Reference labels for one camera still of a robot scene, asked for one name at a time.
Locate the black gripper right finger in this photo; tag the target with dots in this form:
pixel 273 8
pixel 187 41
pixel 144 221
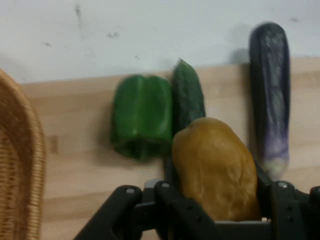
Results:
pixel 292 210

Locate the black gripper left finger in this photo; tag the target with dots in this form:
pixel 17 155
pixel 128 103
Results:
pixel 175 212

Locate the brown potato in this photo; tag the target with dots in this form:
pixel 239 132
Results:
pixel 215 170

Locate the green bell pepper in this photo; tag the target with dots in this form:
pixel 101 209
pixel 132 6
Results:
pixel 142 117

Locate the purple eggplant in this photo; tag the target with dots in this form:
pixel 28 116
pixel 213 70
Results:
pixel 271 100

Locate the long dark green cucumber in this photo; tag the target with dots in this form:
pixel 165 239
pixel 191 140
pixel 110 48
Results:
pixel 187 100

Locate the bamboo cutting board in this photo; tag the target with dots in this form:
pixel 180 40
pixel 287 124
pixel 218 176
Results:
pixel 82 125

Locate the woven wicker basket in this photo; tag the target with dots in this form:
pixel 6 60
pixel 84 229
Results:
pixel 17 162

